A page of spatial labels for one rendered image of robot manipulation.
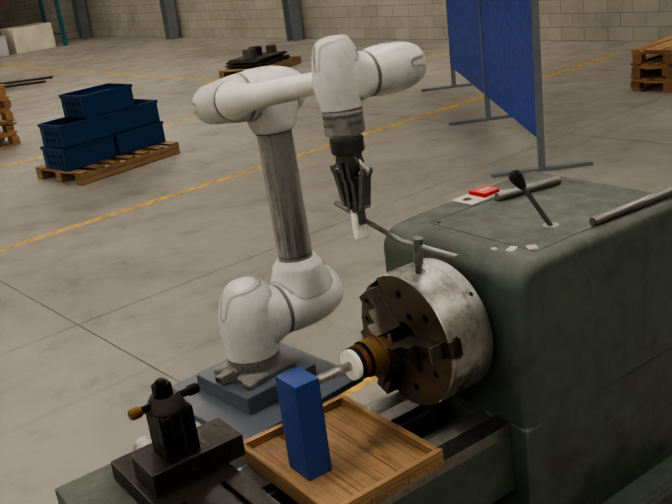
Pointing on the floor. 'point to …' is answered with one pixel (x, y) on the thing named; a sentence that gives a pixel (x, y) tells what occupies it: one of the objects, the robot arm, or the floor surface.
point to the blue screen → (501, 64)
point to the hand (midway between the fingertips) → (359, 224)
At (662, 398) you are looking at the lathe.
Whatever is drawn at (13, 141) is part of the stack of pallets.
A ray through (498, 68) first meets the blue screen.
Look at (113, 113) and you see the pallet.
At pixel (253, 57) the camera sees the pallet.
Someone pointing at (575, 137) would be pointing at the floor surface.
